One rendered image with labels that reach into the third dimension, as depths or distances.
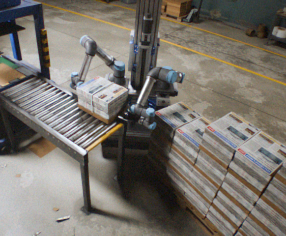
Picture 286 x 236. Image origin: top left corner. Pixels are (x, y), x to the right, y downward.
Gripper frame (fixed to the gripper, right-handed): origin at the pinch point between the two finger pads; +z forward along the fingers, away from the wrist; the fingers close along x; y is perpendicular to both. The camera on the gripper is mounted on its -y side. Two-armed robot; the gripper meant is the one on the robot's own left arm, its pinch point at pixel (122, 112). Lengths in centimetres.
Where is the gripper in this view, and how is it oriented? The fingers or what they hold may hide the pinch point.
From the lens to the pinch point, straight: 240.5
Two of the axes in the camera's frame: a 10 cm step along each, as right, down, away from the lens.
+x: -5.8, 4.6, -6.7
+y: 0.8, -7.9, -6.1
